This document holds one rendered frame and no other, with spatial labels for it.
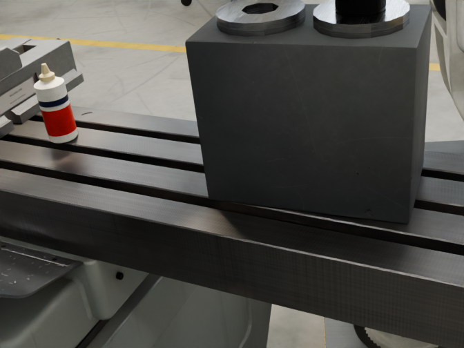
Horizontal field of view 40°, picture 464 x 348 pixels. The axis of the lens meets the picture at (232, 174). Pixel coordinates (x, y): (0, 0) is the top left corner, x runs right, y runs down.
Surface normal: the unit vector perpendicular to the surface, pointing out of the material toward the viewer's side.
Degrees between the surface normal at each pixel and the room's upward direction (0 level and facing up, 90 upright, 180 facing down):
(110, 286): 90
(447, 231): 0
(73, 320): 90
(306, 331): 0
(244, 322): 90
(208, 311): 90
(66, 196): 0
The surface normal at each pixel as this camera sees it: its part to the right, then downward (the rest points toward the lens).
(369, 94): -0.36, 0.52
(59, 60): 0.91, 0.13
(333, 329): -0.11, -0.85
